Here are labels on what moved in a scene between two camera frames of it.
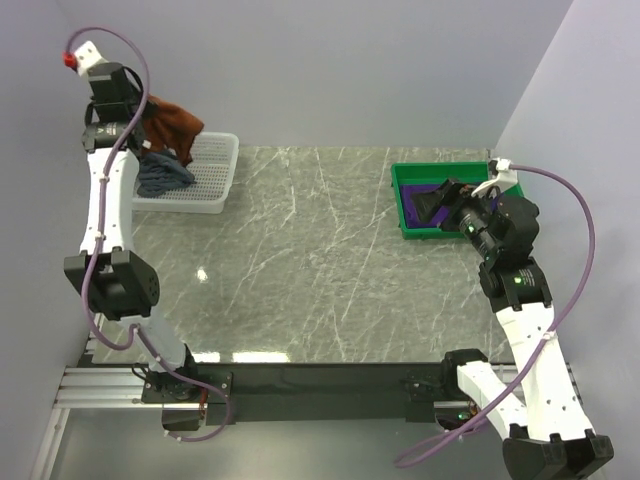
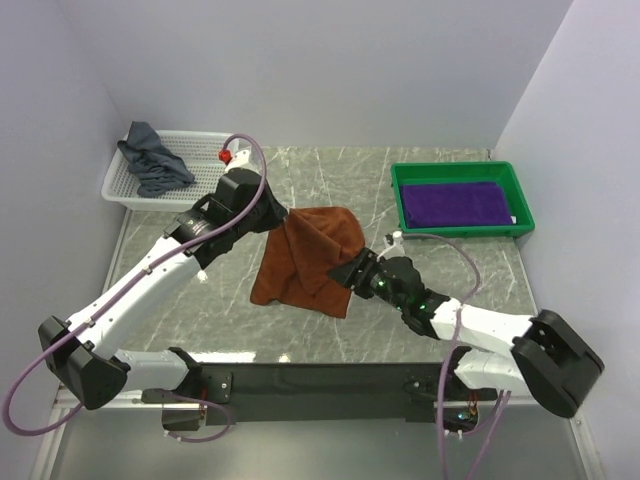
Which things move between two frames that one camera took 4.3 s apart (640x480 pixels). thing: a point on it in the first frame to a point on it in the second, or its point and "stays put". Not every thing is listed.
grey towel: [160, 172] stays put
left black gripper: [136, 89] to [277, 212]
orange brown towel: [168, 127] to [299, 253]
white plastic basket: [213, 163] stays put
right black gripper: [458, 196] to [348, 276]
